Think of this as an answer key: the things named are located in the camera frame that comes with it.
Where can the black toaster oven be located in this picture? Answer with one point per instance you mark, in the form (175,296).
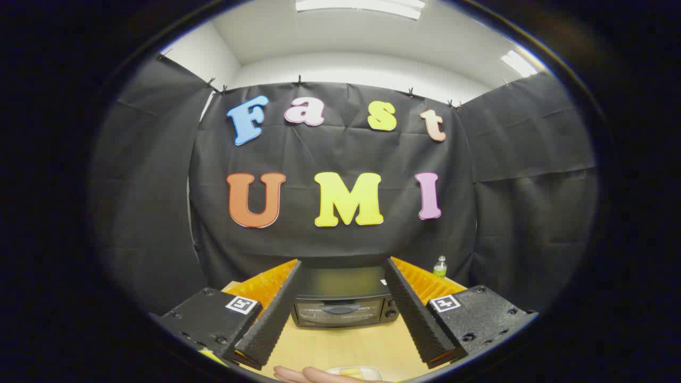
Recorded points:
(340,311)

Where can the ceiling light panel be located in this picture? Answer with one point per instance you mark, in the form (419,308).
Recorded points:
(362,6)
(518,64)

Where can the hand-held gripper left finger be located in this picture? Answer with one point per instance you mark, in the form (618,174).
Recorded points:
(268,319)

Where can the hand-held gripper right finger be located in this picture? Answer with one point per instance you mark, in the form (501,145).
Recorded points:
(417,319)

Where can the green drink bottle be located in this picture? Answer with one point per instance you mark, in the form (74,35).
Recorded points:
(440,268)

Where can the white plate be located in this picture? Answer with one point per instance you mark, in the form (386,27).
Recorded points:
(372,371)

